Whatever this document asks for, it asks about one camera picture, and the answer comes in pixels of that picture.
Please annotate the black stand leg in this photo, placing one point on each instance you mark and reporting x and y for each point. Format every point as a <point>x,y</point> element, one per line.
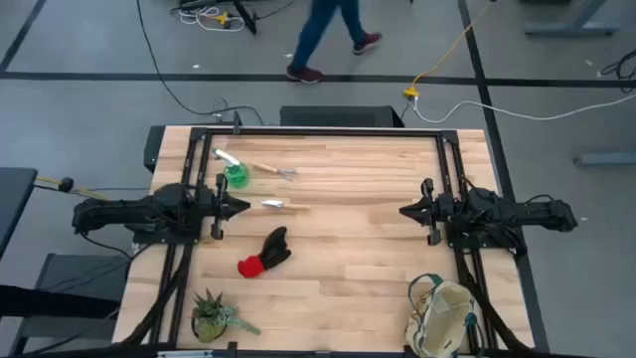
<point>247,20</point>

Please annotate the beige gardening bag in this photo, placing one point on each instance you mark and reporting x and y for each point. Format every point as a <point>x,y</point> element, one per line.
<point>442,318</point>

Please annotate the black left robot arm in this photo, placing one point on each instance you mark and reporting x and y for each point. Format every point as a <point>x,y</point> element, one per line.
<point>124,214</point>

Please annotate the potted succulent plant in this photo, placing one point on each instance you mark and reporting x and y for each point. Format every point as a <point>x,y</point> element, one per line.
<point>211,318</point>

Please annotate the yellow plug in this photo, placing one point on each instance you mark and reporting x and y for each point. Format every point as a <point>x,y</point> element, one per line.
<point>222,19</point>

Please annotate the black control box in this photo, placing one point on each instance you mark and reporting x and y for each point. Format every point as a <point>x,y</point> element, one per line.
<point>154,149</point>

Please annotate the person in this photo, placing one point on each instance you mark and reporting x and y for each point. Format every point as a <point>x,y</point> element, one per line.
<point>318,25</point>

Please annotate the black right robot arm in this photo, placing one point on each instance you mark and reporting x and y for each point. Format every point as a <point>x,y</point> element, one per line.
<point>522,214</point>

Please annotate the black computer case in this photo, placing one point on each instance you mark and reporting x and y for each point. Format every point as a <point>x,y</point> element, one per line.
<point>343,117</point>

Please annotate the red and black gardening glove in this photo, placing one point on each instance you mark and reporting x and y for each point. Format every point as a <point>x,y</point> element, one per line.
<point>273,251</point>

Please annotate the grey desk foot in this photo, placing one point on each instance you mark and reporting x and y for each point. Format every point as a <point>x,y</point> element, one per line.
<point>606,159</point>

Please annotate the dark grey cart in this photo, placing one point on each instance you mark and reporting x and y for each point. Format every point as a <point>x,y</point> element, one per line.
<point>74,271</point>

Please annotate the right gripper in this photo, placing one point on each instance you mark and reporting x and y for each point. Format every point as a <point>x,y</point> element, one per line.
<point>437,209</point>

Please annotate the black side table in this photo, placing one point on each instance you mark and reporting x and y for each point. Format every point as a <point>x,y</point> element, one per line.
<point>12,199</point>

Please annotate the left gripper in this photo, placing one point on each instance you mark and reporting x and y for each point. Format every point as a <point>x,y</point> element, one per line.
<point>218,209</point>

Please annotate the desk with grey legs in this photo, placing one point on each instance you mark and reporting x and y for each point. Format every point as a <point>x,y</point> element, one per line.
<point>571,29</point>

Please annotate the black aluminium table frame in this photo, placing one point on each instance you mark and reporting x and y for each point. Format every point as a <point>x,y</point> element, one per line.
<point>323,132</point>

